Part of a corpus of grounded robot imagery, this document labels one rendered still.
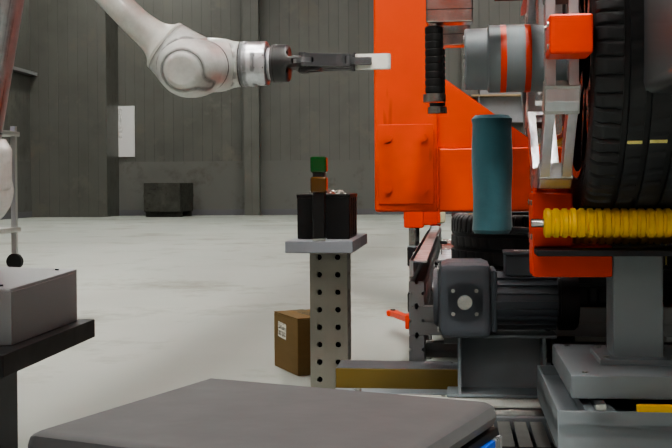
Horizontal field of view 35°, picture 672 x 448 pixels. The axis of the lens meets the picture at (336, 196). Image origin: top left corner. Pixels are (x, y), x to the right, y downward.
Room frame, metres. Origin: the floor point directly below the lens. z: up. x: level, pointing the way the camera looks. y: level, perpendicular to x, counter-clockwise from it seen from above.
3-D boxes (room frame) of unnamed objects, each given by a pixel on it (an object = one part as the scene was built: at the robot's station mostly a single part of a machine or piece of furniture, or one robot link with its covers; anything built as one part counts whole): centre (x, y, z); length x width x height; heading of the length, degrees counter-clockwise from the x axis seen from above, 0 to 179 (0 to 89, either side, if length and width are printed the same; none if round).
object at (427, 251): (3.99, -0.36, 0.28); 2.47 x 0.09 x 0.22; 174
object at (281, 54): (2.09, 0.08, 0.83); 0.09 x 0.08 x 0.07; 84
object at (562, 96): (2.20, -0.45, 0.85); 0.54 x 0.07 x 0.54; 174
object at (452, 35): (2.40, -0.26, 0.93); 0.09 x 0.05 x 0.05; 84
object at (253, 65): (2.10, 0.16, 0.83); 0.09 x 0.06 x 0.09; 174
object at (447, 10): (2.06, -0.22, 0.93); 0.09 x 0.05 x 0.05; 84
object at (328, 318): (2.87, 0.02, 0.21); 0.10 x 0.10 x 0.42; 84
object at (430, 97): (2.06, -0.19, 0.83); 0.04 x 0.04 x 0.16
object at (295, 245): (2.84, 0.02, 0.44); 0.43 x 0.17 x 0.03; 174
